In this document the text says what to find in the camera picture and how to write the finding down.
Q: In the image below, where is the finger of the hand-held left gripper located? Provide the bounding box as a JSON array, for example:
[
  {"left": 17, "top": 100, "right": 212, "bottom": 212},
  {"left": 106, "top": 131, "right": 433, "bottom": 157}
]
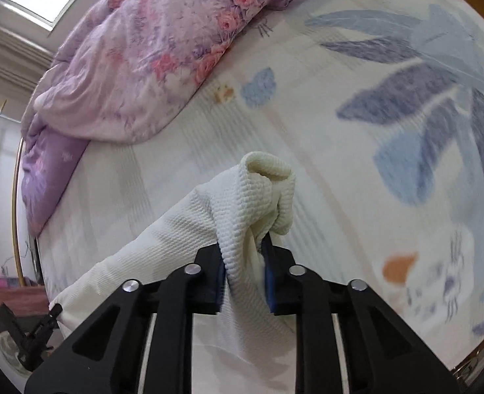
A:
[{"left": 0, "top": 301, "right": 62, "bottom": 372}]

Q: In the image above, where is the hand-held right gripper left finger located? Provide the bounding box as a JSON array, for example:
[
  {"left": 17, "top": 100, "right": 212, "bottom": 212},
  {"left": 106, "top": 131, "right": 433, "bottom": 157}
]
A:
[{"left": 24, "top": 243, "right": 226, "bottom": 394}]

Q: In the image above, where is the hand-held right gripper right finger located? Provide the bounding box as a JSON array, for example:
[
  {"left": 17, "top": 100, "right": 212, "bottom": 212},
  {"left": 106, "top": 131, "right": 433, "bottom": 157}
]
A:
[{"left": 262, "top": 233, "right": 460, "bottom": 394}]

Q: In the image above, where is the cream knit garment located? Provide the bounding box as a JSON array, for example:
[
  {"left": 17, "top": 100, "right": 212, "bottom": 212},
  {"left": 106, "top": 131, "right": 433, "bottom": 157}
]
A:
[{"left": 49, "top": 151, "right": 304, "bottom": 394}]

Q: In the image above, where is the dusty pink cloth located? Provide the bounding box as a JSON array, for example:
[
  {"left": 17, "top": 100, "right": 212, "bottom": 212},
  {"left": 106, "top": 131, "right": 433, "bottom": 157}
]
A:
[{"left": 0, "top": 283, "right": 47, "bottom": 317}]

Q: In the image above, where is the white leaf-print bed blanket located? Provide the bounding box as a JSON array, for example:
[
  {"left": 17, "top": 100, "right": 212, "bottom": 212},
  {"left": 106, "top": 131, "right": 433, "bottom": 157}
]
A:
[{"left": 34, "top": 0, "right": 484, "bottom": 378}]

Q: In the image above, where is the purple floral pillow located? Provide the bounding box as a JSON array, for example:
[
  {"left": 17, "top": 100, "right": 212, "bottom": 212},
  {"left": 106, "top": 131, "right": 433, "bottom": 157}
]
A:
[{"left": 20, "top": 125, "right": 88, "bottom": 236}]

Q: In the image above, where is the pink floral quilt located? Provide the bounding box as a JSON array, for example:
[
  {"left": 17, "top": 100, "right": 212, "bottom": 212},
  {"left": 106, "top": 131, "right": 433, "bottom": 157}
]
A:
[{"left": 20, "top": 0, "right": 320, "bottom": 144}]

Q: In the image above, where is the golden curved rail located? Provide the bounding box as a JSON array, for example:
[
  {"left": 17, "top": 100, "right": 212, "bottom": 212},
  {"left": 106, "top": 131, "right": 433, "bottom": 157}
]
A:
[{"left": 0, "top": 98, "right": 26, "bottom": 288}]

